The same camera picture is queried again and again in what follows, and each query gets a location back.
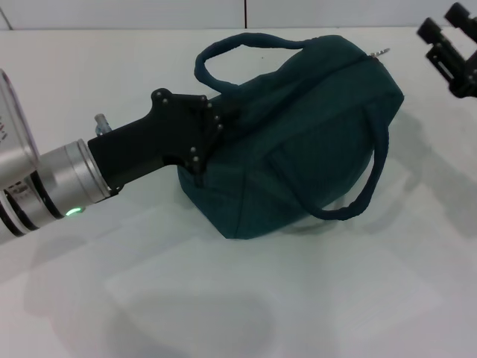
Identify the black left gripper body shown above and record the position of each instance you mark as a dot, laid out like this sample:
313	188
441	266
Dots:
156	138

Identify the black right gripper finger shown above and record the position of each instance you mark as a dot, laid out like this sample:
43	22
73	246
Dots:
464	18
443	48

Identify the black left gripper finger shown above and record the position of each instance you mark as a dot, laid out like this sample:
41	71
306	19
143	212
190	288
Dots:
210	145
223	108

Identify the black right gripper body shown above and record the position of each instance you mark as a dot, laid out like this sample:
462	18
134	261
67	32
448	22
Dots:
470	74

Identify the dark teal zipper bag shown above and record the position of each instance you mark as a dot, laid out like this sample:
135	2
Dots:
298	141

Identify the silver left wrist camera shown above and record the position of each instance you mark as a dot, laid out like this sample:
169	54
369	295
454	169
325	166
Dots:
16	134

